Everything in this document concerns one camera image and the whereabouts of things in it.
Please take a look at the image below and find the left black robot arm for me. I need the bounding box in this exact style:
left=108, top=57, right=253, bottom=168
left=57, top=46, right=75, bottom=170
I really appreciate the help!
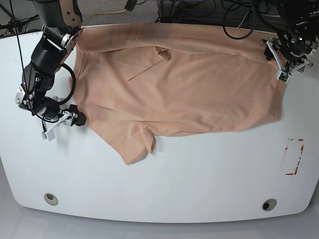
left=222, top=0, right=319, bottom=83

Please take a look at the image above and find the red tape rectangle marking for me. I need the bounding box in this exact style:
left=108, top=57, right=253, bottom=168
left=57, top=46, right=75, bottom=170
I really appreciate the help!
left=282, top=138, right=305, bottom=175

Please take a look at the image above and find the yellow cable on floor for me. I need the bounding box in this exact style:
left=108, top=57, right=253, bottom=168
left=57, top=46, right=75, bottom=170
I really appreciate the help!
left=80, top=9, right=127, bottom=26

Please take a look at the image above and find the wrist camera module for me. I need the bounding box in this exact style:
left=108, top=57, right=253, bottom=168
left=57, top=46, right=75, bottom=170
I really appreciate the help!
left=276, top=72, right=291, bottom=84
left=41, top=130, right=55, bottom=141

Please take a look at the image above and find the white power strip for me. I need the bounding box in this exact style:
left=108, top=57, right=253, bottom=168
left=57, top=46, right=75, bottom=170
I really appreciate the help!
left=309, top=5, right=319, bottom=17

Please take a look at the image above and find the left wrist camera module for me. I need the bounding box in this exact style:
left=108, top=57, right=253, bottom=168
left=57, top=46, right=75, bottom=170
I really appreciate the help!
left=276, top=72, right=291, bottom=84

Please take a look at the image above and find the right table cable grommet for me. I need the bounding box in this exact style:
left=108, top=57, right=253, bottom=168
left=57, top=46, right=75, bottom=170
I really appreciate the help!
left=262, top=199, right=277, bottom=212

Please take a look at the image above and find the left table cable grommet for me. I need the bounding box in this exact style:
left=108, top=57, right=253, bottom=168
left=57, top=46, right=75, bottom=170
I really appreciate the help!
left=44, top=193, right=58, bottom=206

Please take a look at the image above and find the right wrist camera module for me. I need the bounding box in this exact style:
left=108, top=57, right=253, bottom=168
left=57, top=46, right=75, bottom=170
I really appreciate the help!
left=41, top=130, right=55, bottom=141

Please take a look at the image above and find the table cable grommet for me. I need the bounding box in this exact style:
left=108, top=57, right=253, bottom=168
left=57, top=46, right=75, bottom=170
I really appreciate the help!
left=262, top=199, right=277, bottom=212
left=44, top=193, right=58, bottom=206

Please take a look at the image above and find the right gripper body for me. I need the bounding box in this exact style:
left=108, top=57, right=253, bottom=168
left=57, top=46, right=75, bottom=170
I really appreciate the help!
left=41, top=109, right=71, bottom=132

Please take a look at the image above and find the peach T-shirt with emoji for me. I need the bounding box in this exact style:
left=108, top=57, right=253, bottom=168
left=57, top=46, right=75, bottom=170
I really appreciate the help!
left=73, top=23, right=286, bottom=164

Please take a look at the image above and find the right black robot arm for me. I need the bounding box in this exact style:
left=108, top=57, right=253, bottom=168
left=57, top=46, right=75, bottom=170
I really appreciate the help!
left=15, top=0, right=86, bottom=140

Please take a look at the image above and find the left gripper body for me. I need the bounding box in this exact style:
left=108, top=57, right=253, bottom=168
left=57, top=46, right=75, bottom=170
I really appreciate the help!
left=261, top=37, right=314, bottom=75

